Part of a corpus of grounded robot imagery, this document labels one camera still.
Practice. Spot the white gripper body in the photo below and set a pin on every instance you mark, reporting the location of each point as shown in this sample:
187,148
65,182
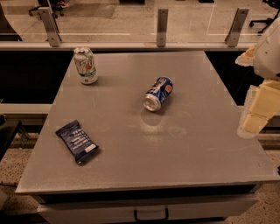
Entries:
269,59

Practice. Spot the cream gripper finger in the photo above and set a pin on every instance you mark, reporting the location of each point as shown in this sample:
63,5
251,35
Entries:
246,59
261,104

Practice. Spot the blue pepsi can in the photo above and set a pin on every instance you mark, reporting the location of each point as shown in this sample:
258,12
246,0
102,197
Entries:
155,97

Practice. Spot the white green soda can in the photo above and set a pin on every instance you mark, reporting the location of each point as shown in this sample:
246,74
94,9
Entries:
85,65

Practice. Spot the black office chair right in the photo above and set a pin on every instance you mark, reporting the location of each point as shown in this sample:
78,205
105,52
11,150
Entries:
269,20

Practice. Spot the dark blue snack packet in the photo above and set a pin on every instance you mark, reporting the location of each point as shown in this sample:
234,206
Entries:
77,141

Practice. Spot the black side table edge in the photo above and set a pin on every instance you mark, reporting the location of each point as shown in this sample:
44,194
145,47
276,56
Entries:
8,130

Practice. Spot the right metal railing post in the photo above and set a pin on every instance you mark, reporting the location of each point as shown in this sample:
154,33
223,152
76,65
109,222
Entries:
240,16

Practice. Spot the metal railing post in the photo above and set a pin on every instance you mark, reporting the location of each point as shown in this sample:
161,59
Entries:
240,16
162,18
50,25

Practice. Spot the middle metal railing post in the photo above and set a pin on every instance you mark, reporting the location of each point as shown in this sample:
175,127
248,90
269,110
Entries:
162,18

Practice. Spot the white drawer with black handle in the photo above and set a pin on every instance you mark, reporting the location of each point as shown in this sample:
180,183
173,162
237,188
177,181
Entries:
157,211

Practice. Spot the left metal railing post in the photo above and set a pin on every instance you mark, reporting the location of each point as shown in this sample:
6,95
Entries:
50,25

